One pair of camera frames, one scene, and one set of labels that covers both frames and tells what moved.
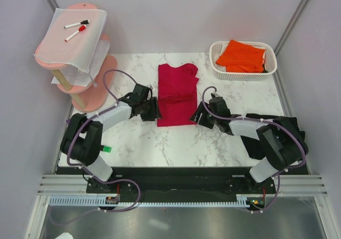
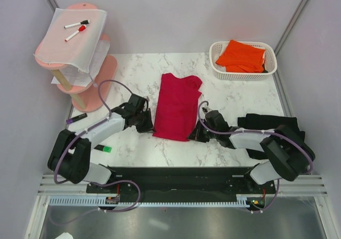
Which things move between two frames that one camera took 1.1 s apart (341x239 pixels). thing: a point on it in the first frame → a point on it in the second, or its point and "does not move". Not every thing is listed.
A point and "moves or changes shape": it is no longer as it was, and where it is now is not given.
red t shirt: (177, 94) moves or changes shape
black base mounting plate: (181, 181) does not move
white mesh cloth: (74, 37) does not move
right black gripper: (195, 117) → (196, 135)
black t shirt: (253, 145) does not move
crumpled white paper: (65, 236) does not move
